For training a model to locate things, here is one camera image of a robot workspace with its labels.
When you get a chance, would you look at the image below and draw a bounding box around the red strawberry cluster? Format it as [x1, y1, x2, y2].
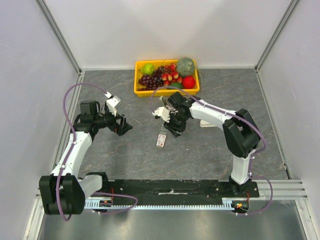
[159, 63, 182, 87]

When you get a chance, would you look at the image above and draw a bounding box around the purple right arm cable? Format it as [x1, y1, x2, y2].
[149, 86, 274, 216]

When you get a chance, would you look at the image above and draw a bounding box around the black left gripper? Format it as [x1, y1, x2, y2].
[93, 106, 132, 136]

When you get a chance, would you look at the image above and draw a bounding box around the white rectangular case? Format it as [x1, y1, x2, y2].
[199, 120, 216, 128]

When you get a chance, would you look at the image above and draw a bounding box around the aluminium frame rail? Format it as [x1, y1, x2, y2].
[39, 175, 307, 204]

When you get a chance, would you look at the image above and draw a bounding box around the grey slotted cable duct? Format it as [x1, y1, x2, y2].
[84, 197, 250, 212]

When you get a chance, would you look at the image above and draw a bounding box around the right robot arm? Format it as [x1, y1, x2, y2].
[164, 91, 267, 197]

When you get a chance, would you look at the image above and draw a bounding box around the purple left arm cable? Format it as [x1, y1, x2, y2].
[55, 82, 139, 222]

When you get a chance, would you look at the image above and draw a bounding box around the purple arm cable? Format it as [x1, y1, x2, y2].
[149, 86, 274, 216]
[55, 82, 139, 222]

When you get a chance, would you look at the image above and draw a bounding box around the yellow plastic tray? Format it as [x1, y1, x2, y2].
[133, 57, 200, 97]

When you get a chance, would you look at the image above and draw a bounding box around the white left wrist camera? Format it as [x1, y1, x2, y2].
[104, 91, 121, 117]

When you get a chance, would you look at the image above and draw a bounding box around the green white stapler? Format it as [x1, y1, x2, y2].
[159, 96, 175, 111]

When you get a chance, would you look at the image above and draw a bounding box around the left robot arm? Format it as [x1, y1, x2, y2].
[39, 96, 133, 216]

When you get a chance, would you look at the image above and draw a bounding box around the green netted melon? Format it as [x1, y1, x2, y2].
[176, 57, 196, 78]

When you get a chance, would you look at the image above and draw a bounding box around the dark purple grape bunch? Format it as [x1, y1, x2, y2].
[137, 66, 164, 91]

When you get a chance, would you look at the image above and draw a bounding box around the green pear fruit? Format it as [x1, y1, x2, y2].
[140, 63, 155, 75]

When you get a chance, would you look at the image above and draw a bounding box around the red white staple box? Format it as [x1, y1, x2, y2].
[156, 124, 168, 148]

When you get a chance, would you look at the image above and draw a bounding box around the green lime fruit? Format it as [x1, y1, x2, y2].
[167, 82, 184, 90]

